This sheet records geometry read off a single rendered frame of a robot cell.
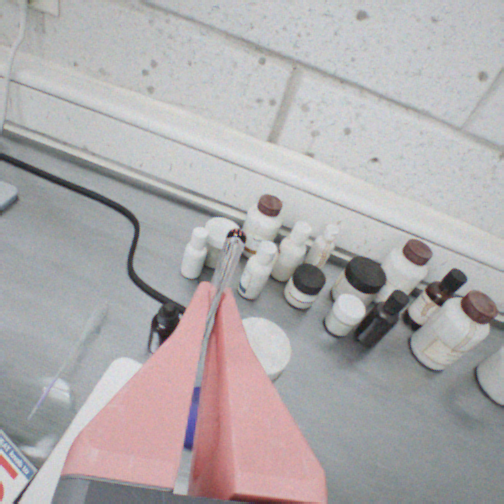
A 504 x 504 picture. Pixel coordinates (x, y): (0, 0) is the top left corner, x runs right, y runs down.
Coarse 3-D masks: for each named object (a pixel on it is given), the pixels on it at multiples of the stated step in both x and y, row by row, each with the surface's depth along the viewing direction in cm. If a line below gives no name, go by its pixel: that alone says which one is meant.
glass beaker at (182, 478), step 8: (200, 368) 23; (200, 376) 23; (200, 384) 24; (184, 440) 19; (184, 448) 19; (192, 448) 19; (184, 456) 20; (184, 464) 21; (184, 472) 22; (176, 480) 23; (184, 480) 23
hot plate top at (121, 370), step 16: (112, 368) 28; (128, 368) 28; (112, 384) 27; (96, 400) 26; (80, 416) 25; (64, 448) 23; (48, 464) 22; (48, 480) 22; (32, 496) 21; (48, 496) 21
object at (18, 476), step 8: (0, 456) 26; (0, 464) 26; (8, 464) 26; (0, 472) 26; (8, 472) 26; (16, 472) 26; (0, 480) 26; (8, 480) 26; (16, 480) 26; (0, 488) 26; (8, 488) 26; (16, 488) 25; (0, 496) 25; (8, 496) 25
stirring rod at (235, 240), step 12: (228, 240) 11; (240, 240) 11; (228, 252) 11; (240, 252) 11; (228, 264) 11; (216, 276) 12; (228, 276) 12; (216, 288) 12; (228, 288) 12; (216, 300) 12; (216, 312) 13; (204, 336) 14; (204, 348) 15
